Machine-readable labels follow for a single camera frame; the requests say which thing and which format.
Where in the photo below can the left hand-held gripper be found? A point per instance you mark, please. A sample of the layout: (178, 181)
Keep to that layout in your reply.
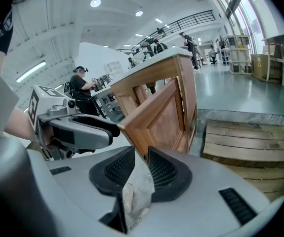
(45, 102)

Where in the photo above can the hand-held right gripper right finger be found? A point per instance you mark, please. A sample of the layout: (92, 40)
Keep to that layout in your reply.
(206, 206)

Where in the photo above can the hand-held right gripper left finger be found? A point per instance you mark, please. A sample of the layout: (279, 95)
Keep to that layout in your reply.
(77, 189)

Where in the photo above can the person's left forearm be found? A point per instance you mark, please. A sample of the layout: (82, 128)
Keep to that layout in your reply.
(20, 125)

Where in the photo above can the wooden cabinet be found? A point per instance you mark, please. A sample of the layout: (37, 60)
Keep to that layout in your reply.
(188, 88)

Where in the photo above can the person's left hand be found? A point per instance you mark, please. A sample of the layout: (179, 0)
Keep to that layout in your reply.
(47, 136)

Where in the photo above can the white vanity sink top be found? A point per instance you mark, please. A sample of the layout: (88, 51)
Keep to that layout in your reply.
(102, 92)

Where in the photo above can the white cloth wipe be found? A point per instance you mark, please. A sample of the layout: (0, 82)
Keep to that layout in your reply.
(136, 201)

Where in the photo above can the white shelf unit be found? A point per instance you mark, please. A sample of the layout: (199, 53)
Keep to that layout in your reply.
(112, 67)

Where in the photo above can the wooden slatted step platform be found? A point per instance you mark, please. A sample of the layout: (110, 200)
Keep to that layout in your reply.
(250, 144)

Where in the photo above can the long ceiling light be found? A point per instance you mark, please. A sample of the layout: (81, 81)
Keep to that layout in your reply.
(31, 71)

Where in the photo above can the round ceiling downlight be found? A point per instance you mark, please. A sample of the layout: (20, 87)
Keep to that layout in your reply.
(139, 13)
(95, 2)

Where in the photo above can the black balcony railing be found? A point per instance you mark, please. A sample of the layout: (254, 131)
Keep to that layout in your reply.
(171, 26)

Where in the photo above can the cardboard box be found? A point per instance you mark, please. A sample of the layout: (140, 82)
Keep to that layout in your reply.
(266, 67)

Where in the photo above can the wooden crate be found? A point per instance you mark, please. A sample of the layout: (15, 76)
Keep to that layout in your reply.
(239, 54)

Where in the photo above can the white side table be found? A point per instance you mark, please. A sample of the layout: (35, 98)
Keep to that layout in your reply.
(280, 39)

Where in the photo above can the black frame vanity stand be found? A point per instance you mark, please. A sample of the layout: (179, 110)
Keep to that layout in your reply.
(107, 107)

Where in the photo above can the large window frame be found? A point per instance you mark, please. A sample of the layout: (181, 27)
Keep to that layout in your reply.
(240, 13)

